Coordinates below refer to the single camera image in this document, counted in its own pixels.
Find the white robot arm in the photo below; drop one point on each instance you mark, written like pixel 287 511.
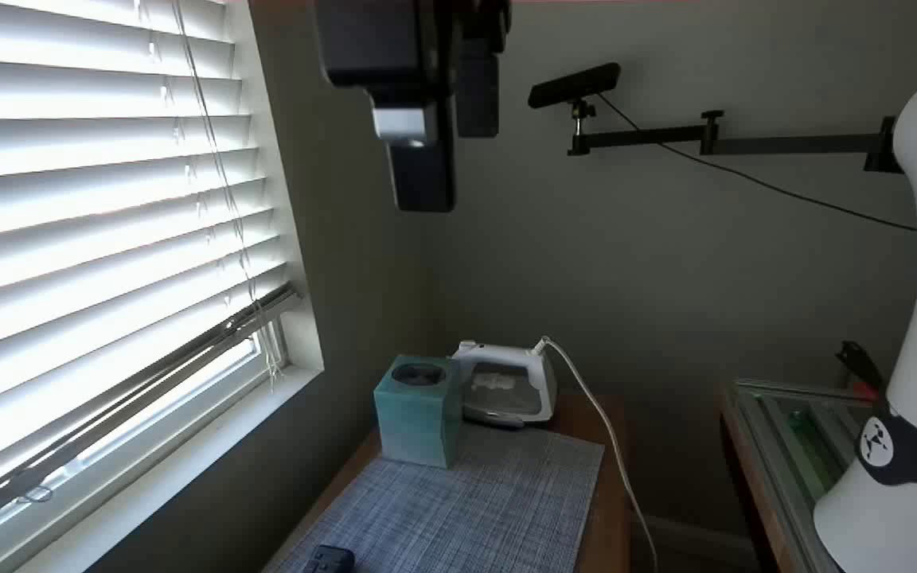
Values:
pixel 866 524

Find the white window blinds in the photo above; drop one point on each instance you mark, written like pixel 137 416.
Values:
pixel 137 194

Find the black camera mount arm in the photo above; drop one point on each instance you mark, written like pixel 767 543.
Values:
pixel 725 138

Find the white clothes iron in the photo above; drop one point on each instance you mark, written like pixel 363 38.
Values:
pixel 509 386

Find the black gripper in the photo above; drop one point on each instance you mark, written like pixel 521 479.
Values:
pixel 430 72

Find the wooden side table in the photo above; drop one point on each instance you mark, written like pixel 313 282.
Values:
pixel 607 499

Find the black camera on mount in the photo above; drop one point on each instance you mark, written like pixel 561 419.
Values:
pixel 573 86

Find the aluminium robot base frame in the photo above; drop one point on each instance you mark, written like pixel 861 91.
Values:
pixel 805 443

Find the blue woven placemat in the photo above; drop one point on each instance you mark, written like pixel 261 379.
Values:
pixel 447 506

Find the teal tissue box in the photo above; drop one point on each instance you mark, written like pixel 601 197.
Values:
pixel 419 408

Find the dark blue remote control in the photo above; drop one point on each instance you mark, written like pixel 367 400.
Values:
pixel 330 559

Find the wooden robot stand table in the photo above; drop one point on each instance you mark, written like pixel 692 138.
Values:
pixel 767 521

